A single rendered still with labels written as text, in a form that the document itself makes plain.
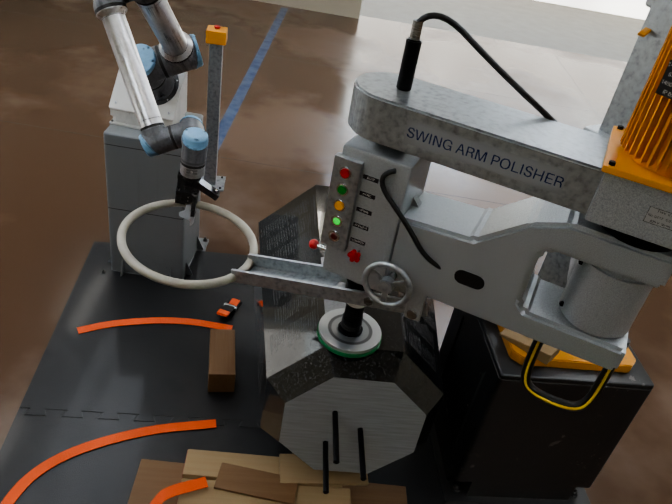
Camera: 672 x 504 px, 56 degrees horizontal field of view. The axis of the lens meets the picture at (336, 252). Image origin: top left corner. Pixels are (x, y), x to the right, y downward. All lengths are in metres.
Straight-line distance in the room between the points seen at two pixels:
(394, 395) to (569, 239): 0.85
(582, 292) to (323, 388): 0.89
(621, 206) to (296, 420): 1.27
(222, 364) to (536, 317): 1.65
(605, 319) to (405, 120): 0.71
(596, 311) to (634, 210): 0.31
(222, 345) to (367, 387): 1.13
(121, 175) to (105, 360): 0.91
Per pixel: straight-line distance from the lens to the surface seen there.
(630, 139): 1.59
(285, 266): 2.20
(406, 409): 2.23
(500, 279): 1.74
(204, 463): 2.59
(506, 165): 1.58
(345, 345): 2.08
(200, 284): 2.13
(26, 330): 3.45
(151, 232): 3.50
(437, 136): 1.60
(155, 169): 3.30
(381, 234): 1.77
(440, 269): 1.77
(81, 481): 2.81
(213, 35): 4.11
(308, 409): 2.21
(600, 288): 1.71
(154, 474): 2.69
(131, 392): 3.07
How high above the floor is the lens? 2.29
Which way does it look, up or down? 35 degrees down
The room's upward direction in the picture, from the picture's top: 11 degrees clockwise
